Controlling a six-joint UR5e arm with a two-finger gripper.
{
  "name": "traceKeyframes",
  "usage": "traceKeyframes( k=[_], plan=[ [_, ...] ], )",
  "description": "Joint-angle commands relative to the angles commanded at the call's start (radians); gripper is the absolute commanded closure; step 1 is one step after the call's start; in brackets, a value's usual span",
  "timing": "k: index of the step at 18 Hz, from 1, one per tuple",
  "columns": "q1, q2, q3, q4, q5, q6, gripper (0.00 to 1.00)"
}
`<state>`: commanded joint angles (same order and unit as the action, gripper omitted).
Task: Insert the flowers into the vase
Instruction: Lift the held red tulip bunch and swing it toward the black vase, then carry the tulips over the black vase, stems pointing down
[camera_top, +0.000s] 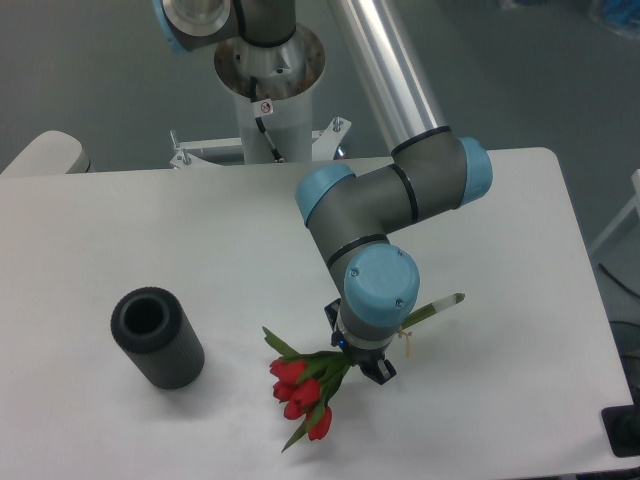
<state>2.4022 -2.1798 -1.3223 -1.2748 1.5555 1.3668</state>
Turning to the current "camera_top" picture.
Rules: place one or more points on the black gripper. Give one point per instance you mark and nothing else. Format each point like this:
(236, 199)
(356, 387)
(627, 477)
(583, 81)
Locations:
(372, 361)

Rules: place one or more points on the red tulip bouquet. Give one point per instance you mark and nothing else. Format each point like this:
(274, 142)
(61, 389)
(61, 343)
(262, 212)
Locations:
(306, 382)

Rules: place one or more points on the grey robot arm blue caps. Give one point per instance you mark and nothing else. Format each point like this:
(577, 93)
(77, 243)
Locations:
(350, 217)

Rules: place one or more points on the dark grey ribbed vase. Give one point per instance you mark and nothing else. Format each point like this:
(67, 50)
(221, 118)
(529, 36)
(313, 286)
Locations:
(151, 327)

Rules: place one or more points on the black device at table edge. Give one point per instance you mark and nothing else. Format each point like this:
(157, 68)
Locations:
(622, 428)

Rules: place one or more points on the white rounded chair edge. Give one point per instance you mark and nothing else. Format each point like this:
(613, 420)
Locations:
(51, 153)

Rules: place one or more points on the white metal base frame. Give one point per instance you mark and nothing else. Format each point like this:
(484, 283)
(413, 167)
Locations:
(327, 144)

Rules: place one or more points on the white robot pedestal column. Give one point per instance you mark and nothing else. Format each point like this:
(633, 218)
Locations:
(272, 92)

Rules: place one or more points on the white frame at right edge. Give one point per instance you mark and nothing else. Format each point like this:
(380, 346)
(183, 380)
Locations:
(621, 223)

